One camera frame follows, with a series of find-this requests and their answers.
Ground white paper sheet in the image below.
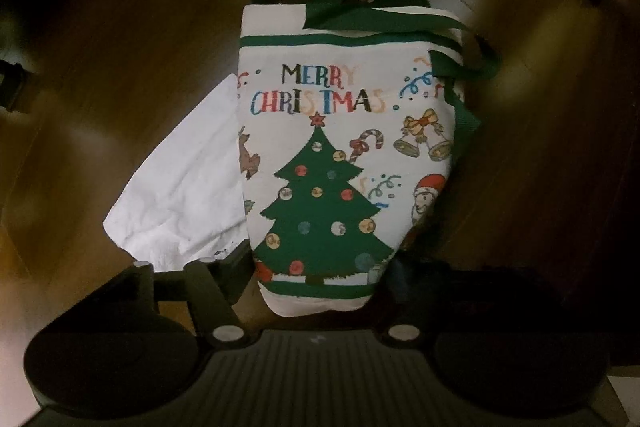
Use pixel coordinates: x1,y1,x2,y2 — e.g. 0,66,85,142
102,74,251,275

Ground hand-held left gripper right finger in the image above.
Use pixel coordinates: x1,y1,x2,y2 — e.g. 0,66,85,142
382,256,503,347

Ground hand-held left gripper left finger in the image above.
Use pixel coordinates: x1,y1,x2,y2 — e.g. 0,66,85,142
131,252,253,349

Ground white printed christmas tote bag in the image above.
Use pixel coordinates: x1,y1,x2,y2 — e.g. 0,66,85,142
235,0,501,318

